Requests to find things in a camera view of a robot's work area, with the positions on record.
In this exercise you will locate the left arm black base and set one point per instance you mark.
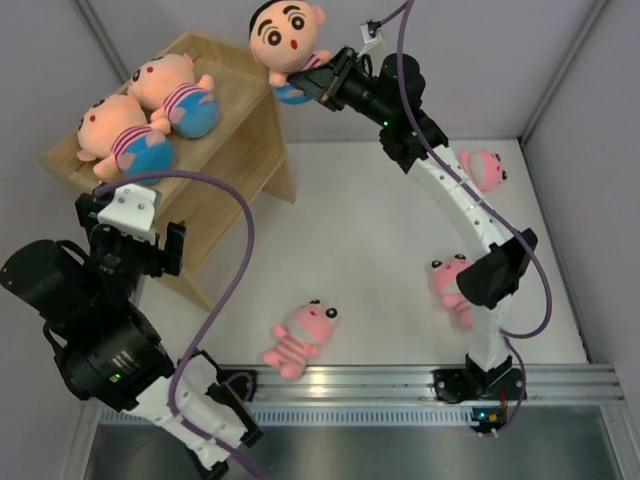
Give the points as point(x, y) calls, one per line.
point(242, 381)

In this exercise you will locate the pink striped plush right middle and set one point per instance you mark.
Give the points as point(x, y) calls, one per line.
point(444, 276)

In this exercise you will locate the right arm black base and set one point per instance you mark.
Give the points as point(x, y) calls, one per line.
point(457, 385)

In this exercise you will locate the pink striped plush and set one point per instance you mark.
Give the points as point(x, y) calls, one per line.
point(484, 168)
point(300, 337)
point(444, 276)

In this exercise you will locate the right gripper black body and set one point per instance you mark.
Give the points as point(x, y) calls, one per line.
point(348, 89)

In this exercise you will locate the wooden two-tier shelf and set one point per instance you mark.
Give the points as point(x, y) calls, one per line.
point(246, 150)

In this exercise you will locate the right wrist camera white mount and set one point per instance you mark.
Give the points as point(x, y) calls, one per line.
point(374, 43)

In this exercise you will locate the aluminium mounting rail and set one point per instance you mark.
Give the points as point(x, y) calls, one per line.
point(547, 384)

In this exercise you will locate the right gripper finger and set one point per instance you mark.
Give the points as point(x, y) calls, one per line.
point(315, 83)
point(340, 61)

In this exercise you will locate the pink striped plush far right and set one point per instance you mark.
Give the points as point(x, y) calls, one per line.
point(484, 168)

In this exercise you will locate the white slotted cable duct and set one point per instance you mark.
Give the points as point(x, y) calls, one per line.
point(439, 416)

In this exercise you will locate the boy plush doll blue pants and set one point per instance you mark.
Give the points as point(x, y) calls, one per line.
point(116, 136)

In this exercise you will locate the pink striped plush front centre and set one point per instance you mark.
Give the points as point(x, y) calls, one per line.
point(300, 337)

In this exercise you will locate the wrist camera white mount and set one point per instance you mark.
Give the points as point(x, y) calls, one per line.
point(132, 211)
point(374, 43)

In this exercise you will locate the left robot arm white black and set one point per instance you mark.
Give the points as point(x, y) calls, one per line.
point(106, 349)

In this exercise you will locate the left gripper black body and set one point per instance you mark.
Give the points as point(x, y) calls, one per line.
point(116, 252)

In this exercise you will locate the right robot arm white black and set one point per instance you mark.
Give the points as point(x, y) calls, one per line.
point(393, 100)

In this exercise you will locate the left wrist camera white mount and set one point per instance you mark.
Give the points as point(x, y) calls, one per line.
point(132, 211)

